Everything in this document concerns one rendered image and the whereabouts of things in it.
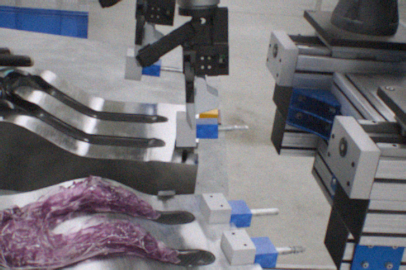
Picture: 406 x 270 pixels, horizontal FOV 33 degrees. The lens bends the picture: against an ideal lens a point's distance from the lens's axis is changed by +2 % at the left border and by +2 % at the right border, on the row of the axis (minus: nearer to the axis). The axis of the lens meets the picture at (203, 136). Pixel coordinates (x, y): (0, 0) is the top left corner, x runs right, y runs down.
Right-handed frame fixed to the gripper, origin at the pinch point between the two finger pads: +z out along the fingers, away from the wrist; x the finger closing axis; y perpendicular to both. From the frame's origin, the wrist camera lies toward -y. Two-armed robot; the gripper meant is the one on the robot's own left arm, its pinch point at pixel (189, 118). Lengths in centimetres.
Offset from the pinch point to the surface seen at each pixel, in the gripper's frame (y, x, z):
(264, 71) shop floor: 43, 311, 58
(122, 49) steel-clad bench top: -20, 77, 1
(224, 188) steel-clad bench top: 6.4, 3.4, 15.2
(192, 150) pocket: 0.4, 3.3, 7.3
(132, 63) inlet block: -12.4, 25.8, -5.2
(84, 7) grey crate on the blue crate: -69, 314, 17
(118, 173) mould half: -12.6, -6.1, 8.2
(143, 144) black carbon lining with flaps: -8.7, 0.6, 5.0
